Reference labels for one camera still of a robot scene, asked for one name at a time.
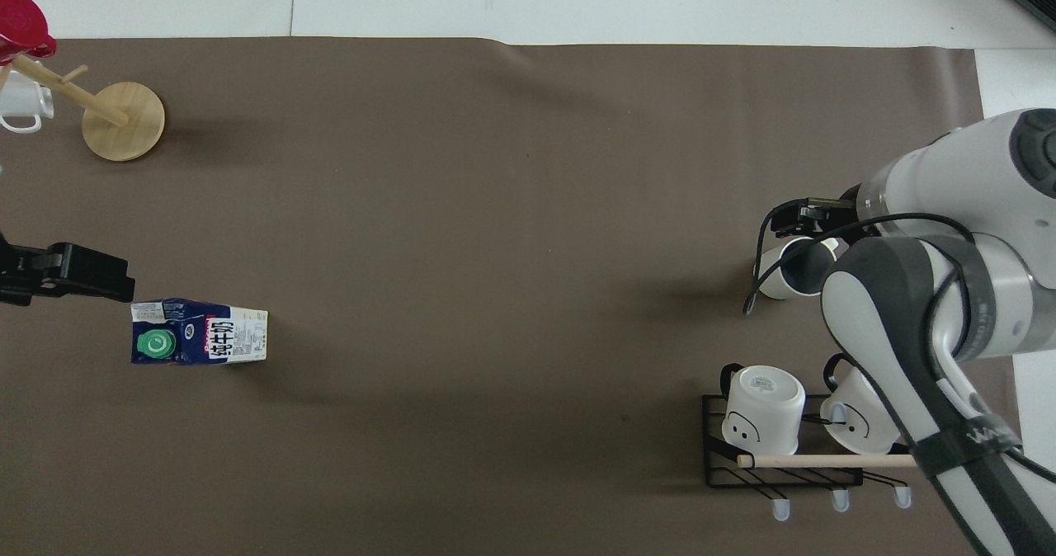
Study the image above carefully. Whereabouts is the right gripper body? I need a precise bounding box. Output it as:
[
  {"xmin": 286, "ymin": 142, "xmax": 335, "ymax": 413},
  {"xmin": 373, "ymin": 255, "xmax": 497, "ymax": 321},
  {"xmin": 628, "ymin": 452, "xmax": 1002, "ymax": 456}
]
[{"xmin": 794, "ymin": 197, "xmax": 861, "ymax": 238}]

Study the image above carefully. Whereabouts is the plain white cup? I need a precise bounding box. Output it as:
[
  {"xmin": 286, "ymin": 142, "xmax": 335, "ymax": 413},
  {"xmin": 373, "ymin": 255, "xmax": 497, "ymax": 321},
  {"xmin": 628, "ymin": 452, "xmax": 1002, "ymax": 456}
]
[{"xmin": 757, "ymin": 236, "xmax": 849, "ymax": 301}]

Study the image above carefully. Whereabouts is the white smiley face cup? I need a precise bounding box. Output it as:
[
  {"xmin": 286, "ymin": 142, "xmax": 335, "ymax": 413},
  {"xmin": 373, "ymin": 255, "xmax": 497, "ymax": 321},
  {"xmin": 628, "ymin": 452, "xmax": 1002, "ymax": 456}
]
[
  {"xmin": 719, "ymin": 363, "xmax": 807, "ymax": 458},
  {"xmin": 820, "ymin": 353, "xmax": 905, "ymax": 456}
]

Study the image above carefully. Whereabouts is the blue white milk carton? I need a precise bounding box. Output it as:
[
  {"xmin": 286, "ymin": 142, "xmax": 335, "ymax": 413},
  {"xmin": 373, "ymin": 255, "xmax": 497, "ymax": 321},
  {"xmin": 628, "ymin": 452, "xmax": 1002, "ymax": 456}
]
[{"xmin": 130, "ymin": 298, "xmax": 270, "ymax": 366}]

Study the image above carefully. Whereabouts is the red cup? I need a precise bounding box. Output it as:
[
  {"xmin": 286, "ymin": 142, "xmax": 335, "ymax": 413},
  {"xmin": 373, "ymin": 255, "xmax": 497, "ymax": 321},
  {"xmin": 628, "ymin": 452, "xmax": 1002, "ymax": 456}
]
[{"xmin": 0, "ymin": 0, "xmax": 58, "ymax": 64}]

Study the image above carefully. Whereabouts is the wooden mug tree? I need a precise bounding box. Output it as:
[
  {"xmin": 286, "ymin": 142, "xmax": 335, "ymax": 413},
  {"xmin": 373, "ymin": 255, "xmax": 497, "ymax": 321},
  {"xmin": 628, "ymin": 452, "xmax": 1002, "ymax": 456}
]
[{"xmin": 0, "ymin": 51, "xmax": 166, "ymax": 163}]

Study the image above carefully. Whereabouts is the white mug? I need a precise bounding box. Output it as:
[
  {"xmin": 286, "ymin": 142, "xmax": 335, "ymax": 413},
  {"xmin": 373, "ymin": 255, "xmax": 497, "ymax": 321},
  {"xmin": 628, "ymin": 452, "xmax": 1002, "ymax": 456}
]
[{"xmin": 0, "ymin": 69, "xmax": 56, "ymax": 134}]

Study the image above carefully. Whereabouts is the black cable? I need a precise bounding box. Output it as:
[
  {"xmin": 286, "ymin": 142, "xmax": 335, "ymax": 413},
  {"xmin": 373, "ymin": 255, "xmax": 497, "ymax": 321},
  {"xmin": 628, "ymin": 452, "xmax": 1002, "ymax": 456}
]
[{"xmin": 742, "ymin": 200, "xmax": 983, "ymax": 375}]

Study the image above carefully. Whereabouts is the black wire cup rack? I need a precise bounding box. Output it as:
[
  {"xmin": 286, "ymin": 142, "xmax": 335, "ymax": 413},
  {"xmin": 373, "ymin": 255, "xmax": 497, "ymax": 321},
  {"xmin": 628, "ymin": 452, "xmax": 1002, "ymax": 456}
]
[{"xmin": 701, "ymin": 391, "xmax": 919, "ymax": 523}]

